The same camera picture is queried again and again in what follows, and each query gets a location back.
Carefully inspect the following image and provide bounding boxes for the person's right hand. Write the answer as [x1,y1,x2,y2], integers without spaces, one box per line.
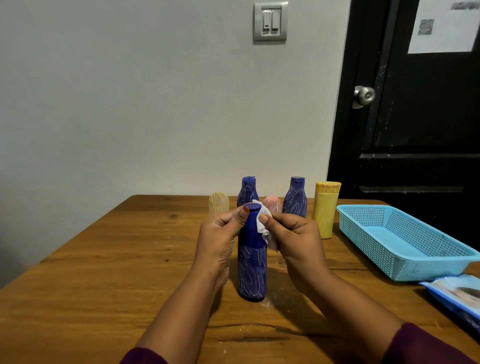
[259,212,333,290]

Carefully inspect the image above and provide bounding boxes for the person's left hand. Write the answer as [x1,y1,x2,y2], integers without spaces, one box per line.
[191,205,250,289]

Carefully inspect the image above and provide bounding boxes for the white wet wipe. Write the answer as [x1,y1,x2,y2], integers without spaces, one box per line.
[251,199,273,247]

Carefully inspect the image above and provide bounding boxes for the blue scribbled bottle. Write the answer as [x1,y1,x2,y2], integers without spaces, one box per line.
[236,176,260,208]
[238,202,268,303]
[282,176,308,219]

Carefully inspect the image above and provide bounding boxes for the person's left forearm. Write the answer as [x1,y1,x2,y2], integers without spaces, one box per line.
[136,277,228,364]

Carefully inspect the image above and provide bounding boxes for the person's right forearm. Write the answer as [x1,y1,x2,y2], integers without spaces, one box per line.
[295,269,405,364]

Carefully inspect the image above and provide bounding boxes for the pink bottle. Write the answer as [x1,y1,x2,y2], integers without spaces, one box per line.
[262,195,282,253]

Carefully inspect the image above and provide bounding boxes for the cream bottle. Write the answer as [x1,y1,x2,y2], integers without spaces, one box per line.
[208,192,230,222]

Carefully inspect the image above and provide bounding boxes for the yellow bottle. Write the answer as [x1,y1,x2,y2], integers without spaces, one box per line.
[312,181,342,240]

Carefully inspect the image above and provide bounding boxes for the light blue plastic basket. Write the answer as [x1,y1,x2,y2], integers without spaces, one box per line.
[336,204,480,282]

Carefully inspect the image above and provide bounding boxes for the silver door knob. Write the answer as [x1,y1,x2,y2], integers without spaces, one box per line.
[352,85,377,110]

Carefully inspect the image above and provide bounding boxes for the maroon sleeve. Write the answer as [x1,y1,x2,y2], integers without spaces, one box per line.
[119,347,168,364]
[382,323,478,364]

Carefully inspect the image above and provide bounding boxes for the black door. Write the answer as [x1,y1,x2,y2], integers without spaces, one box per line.
[326,0,480,263]

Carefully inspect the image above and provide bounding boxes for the blue wet wipes packet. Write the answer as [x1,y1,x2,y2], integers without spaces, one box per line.
[419,274,480,331]

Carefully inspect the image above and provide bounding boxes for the white paper sheet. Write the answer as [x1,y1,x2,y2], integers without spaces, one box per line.
[407,0,478,55]

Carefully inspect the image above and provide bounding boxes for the grey wall light switch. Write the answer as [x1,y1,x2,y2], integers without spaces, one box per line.
[253,1,289,43]

